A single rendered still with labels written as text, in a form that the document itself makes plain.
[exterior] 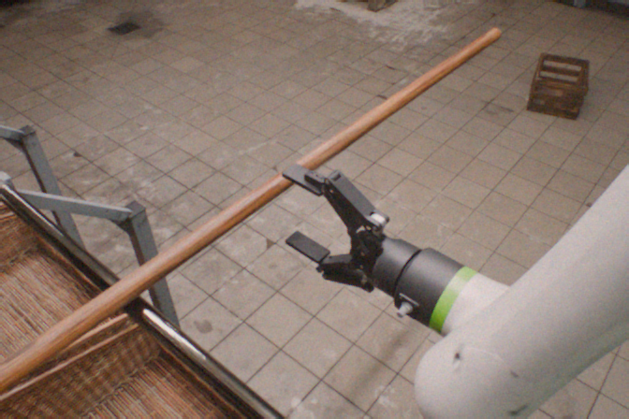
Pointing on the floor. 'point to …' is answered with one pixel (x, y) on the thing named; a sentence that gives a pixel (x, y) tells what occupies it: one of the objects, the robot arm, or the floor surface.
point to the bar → (121, 216)
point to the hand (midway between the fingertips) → (295, 208)
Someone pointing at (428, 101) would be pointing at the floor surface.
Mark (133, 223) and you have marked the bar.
